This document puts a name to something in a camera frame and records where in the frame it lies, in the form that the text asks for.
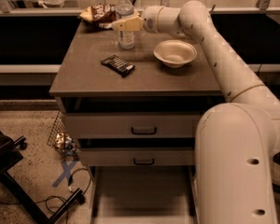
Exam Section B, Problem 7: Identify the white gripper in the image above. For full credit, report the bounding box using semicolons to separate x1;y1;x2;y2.
112;6;162;34

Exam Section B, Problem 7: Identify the clear plastic water bottle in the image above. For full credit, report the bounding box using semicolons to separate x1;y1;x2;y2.
116;0;135;49

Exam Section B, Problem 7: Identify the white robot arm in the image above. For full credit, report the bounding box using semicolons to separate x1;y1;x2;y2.
112;1;280;224

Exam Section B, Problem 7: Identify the grey drawer cabinet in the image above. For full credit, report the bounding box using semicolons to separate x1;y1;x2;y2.
49;10;228;173

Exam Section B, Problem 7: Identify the open bottom drawer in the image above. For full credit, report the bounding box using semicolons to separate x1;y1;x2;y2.
91;166;198;224

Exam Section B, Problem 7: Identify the brown chip bag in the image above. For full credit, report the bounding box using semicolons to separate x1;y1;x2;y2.
79;5;117;29

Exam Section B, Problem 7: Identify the dark chocolate bar wrapper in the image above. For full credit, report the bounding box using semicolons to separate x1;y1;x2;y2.
101;55;135;77

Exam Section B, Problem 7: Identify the white paper bowl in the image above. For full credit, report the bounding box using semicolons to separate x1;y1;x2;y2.
153;40;197;68

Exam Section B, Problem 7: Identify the black office chair left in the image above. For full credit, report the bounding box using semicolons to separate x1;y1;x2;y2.
0;131;85;224

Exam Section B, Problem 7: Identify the top drawer with handle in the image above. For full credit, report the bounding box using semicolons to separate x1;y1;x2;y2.
62;113;201;139

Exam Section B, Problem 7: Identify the drawer with handle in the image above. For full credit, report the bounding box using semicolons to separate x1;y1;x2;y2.
77;147;195;166
62;113;201;139

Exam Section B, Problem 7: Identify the wire mesh waste basket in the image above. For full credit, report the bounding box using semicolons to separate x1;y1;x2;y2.
47;113;77;157

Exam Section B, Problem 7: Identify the middle drawer with handle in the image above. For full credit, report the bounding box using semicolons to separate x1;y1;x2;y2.
77;147;195;166

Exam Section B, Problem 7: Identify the black floor cable left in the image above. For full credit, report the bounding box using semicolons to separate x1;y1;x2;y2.
0;167;93;224

